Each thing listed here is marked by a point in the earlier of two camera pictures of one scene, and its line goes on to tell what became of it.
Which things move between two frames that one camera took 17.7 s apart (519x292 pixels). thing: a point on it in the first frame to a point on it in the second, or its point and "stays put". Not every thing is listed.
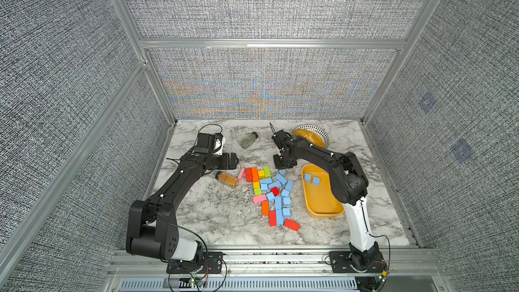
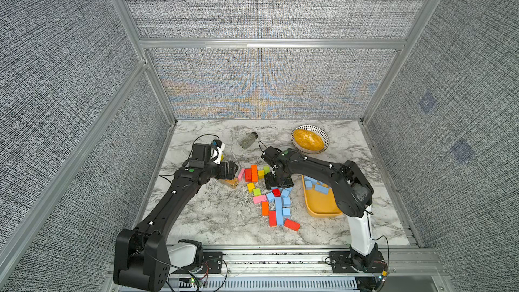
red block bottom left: [272, 218] stays put
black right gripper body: [281, 161] to [274, 180]
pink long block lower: [259, 199] stays put
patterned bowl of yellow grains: [313, 132] stays put
